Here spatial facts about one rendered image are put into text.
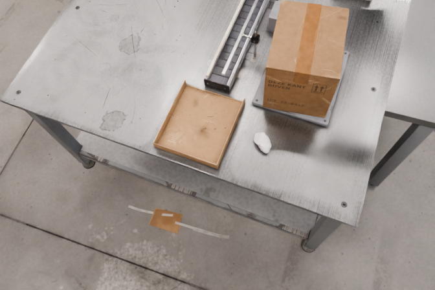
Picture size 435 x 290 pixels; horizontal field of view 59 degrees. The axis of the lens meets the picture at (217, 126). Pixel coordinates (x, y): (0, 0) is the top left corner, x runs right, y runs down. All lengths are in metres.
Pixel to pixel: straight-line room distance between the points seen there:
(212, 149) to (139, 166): 0.78
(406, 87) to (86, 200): 1.79
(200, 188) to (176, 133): 0.61
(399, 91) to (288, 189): 0.61
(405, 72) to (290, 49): 0.58
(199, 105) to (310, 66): 0.49
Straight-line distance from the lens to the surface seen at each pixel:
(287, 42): 1.36
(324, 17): 1.44
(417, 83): 1.74
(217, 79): 1.55
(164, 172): 2.12
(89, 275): 2.34
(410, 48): 1.83
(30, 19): 3.37
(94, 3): 2.01
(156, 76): 1.66
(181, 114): 1.54
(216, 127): 1.50
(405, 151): 1.94
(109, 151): 2.25
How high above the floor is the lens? 2.18
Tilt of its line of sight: 63 degrees down
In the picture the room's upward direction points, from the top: 8 degrees counter-clockwise
